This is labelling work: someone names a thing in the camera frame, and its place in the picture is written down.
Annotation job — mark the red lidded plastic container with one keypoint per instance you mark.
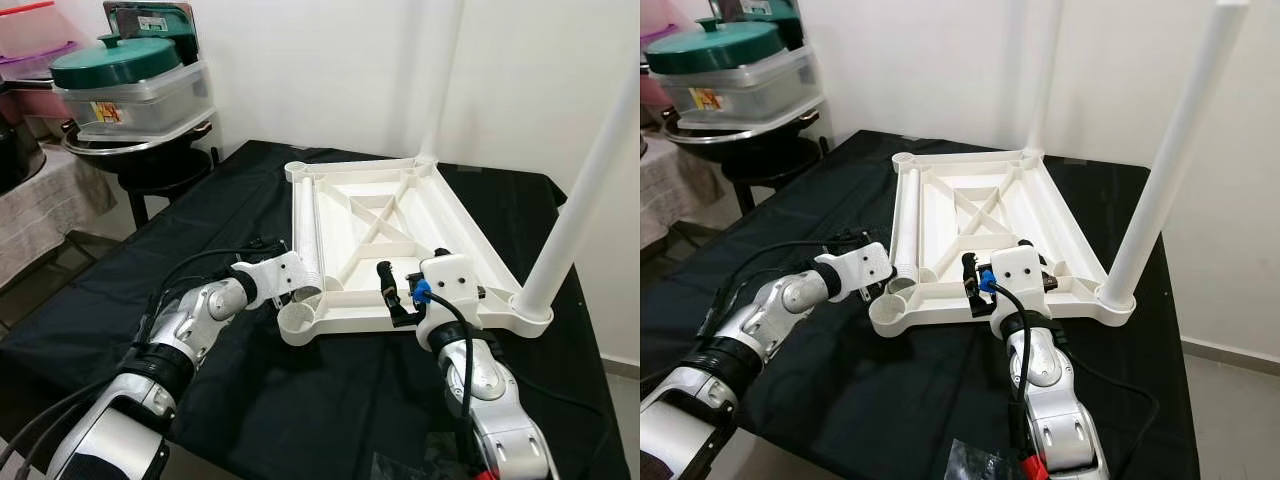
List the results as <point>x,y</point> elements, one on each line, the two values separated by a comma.
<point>650,15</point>
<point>35,28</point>

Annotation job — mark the green pot with lid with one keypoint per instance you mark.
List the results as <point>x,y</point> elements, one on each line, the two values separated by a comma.
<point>715,48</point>
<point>115,65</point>

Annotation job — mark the framed picture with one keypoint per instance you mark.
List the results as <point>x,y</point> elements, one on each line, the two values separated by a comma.
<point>150,18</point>
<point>770,12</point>

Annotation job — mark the beige cloth covered bench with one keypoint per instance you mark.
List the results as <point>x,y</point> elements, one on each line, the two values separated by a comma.
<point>50,210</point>
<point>680,190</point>

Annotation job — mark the black tablecloth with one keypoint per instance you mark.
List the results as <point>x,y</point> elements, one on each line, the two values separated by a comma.
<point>800,200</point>
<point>200,200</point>

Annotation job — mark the glossy black bag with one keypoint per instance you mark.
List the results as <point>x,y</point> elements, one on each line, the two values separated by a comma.
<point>15,160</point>

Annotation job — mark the clear tape patch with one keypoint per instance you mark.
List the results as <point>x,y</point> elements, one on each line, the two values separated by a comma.
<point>420,465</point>
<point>978,460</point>

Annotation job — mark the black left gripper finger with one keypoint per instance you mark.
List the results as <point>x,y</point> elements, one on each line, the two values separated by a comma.
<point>900,289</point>
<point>313,293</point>

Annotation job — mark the white plastic table top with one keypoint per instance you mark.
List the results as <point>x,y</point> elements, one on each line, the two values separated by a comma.
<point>950,190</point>
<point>350,200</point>

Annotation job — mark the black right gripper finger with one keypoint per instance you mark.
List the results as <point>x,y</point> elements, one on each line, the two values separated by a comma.
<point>387,282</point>
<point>969,272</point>

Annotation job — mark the purple lidded clear container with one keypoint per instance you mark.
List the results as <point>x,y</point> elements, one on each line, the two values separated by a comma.
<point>30,62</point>

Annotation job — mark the black wok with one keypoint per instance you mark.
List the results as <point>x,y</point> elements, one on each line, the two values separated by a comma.
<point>760,150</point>
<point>150,165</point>

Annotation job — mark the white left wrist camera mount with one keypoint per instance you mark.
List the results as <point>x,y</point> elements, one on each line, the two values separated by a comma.
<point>865,265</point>
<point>280,272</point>

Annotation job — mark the black wooden stool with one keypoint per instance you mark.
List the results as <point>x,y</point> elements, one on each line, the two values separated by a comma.
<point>140,205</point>
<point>745,195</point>

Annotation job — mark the pink plastic container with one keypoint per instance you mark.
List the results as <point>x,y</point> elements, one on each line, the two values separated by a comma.
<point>40,100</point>
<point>652,88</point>

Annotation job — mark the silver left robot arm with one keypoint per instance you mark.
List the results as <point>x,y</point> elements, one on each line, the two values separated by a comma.
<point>790,300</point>
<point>200,310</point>

